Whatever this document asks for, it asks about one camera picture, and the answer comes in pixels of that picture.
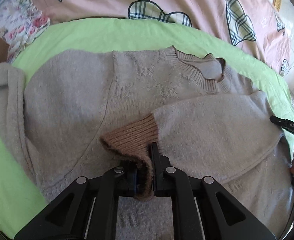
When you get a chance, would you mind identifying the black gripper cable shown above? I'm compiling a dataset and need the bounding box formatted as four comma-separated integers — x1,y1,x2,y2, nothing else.
279,188,294,240

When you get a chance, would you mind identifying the floral patterned cloth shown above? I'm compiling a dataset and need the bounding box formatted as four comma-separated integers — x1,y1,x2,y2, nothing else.
0,0,50,63

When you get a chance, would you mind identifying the pink plaid-heart quilt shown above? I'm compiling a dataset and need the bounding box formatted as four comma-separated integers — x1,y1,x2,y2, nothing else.
30,0,294,73

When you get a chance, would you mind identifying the light green bed sheet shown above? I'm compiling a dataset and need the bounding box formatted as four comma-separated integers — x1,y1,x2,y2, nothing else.
0,18,294,238

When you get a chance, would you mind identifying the beige knit sweater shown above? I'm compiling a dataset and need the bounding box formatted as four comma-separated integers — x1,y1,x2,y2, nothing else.
0,47,294,239

